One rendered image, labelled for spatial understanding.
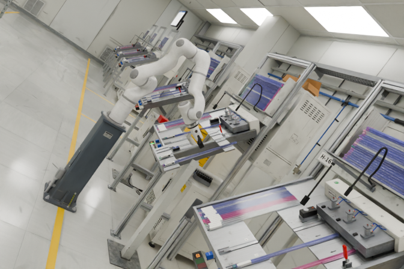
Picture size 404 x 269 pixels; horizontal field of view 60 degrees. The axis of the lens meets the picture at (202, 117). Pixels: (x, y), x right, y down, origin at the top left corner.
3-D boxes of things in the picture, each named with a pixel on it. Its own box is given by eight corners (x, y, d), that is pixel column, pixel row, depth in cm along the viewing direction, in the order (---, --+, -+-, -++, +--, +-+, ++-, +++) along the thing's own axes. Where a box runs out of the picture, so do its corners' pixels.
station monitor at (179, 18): (174, 27, 700) (186, 10, 697) (169, 26, 754) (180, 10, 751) (180, 31, 705) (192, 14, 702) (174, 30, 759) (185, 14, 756)
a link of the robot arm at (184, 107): (200, 118, 223) (191, 117, 230) (193, 100, 218) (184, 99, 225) (191, 125, 219) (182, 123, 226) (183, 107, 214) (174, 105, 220)
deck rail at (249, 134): (168, 161, 257) (166, 154, 255) (168, 160, 259) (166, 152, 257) (257, 136, 272) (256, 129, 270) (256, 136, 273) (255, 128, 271)
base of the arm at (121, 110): (103, 118, 237) (119, 96, 236) (101, 110, 254) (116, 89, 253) (127, 131, 246) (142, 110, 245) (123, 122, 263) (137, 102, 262)
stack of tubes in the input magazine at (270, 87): (263, 110, 271) (284, 82, 269) (238, 96, 318) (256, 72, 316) (274, 119, 276) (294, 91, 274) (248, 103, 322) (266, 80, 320)
